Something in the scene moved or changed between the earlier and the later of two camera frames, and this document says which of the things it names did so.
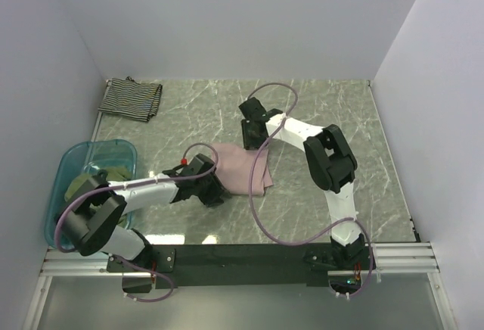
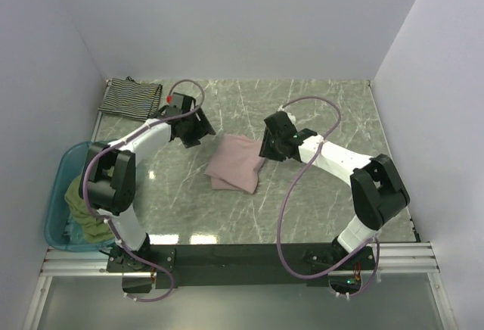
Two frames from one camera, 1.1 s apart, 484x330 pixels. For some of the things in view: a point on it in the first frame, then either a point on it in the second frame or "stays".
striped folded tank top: [128, 98] stays
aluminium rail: [64, 263] stays
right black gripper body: [249, 137] -> [270, 147]
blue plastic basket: [79, 158] stays
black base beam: [241, 266] stays
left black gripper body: [209, 189] -> [195, 129]
